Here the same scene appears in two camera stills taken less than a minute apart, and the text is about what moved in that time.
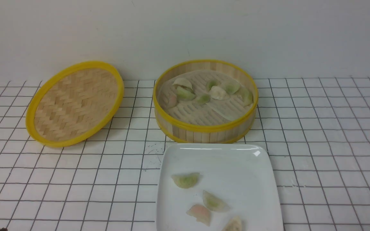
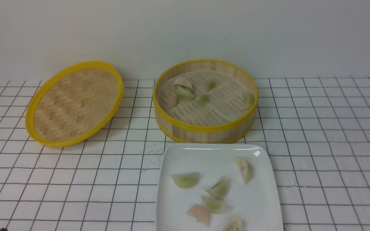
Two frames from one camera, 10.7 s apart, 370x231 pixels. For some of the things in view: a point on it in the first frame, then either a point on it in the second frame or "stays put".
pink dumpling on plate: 202,214 stays put
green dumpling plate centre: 214,203 stays put
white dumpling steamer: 217,93 to 246,168
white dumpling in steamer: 183,81 stays put
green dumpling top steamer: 212,83 stays put
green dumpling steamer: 231,88 to 220,189
